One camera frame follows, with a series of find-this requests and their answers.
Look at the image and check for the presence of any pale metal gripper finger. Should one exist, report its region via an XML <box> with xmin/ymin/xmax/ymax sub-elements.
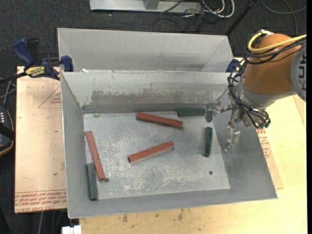
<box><xmin>205</xmin><ymin>102</ymin><xmax>223</xmax><ymax>122</ymax></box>
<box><xmin>224</xmin><ymin>126</ymin><xmax>242</xmax><ymax>152</ymax></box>

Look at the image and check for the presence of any dark green flat block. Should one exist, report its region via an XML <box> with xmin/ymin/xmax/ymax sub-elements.
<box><xmin>176</xmin><ymin>108</ymin><xmax>207</xmax><ymax>117</ymax></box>
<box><xmin>86</xmin><ymin>163</ymin><xmax>99</xmax><ymax>201</ymax></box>
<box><xmin>202</xmin><ymin>126</ymin><xmax>213</xmax><ymax>158</ymax></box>

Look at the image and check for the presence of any red-brown flat block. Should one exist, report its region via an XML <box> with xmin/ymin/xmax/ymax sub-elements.
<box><xmin>84</xmin><ymin>130</ymin><xmax>106</xmax><ymax>181</ymax></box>
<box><xmin>127</xmin><ymin>140</ymin><xmax>175</xmax><ymax>165</ymax></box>
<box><xmin>136</xmin><ymin>112</ymin><xmax>184</xmax><ymax>130</ymax></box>

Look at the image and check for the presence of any grey metal bin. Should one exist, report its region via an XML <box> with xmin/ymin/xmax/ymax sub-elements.
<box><xmin>57</xmin><ymin>27</ymin><xmax>278</xmax><ymax>219</ymax></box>

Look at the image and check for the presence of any brown cardboard board, red print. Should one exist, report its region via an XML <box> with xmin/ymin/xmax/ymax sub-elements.
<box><xmin>14</xmin><ymin>66</ymin><xmax>284</xmax><ymax>214</ymax></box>

